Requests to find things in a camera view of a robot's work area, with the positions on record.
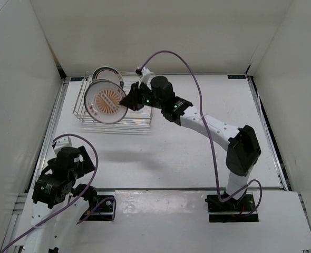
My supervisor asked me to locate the orange sunburst plate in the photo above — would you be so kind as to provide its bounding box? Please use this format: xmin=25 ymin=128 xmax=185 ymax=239
xmin=83 ymin=79 xmax=128 ymax=124

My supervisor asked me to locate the rear green rimmed plate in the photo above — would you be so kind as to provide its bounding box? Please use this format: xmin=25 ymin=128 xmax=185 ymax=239
xmin=92 ymin=66 xmax=124 ymax=88

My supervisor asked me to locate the wire dish rack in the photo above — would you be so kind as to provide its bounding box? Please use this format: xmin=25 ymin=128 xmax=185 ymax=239
xmin=70 ymin=71 xmax=153 ymax=132

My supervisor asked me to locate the purple cable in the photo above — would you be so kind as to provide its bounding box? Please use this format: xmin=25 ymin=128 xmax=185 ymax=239
xmin=0 ymin=133 xmax=116 ymax=253
xmin=141 ymin=50 xmax=263 ymax=217

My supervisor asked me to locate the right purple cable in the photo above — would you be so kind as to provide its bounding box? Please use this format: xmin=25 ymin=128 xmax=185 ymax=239
xmin=141 ymin=50 xmax=263 ymax=217

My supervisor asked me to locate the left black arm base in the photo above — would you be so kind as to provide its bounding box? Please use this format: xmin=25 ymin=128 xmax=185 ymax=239
xmin=78 ymin=194 xmax=116 ymax=223

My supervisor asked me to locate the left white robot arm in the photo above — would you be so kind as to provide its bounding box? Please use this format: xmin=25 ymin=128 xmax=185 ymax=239
xmin=23 ymin=146 xmax=98 ymax=252

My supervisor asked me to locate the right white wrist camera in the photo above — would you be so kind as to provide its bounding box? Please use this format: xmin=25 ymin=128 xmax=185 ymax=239
xmin=135 ymin=67 xmax=152 ymax=87

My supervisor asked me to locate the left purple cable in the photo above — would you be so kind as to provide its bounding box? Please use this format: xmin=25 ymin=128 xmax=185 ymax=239
xmin=0 ymin=133 xmax=116 ymax=253

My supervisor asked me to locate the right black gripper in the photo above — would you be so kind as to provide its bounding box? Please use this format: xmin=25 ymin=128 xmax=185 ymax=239
xmin=120 ymin=82 xmax=164 ymax=112

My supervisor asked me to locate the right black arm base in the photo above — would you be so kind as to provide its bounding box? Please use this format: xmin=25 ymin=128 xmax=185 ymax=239
xmin=205 ymin=193 xmax=259 ymax=223

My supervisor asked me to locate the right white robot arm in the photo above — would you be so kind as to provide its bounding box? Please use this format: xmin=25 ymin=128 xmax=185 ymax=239
xmin=120 ymin=76 xmax=261 ymax=211

